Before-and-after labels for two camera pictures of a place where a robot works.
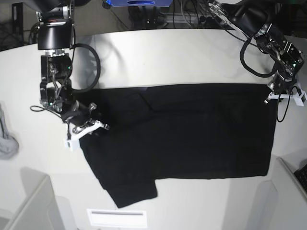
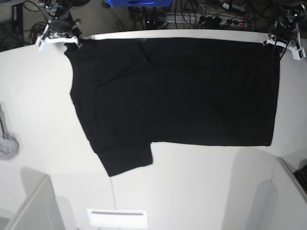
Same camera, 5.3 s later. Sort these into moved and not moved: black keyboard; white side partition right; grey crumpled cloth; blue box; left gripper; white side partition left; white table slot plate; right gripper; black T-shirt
Moved: left gripper; right gripper; black T-shirt
Not moved: blue box; white table slot plate; black keyboard; grey crumpled cloth; white side partition left; white side partition right
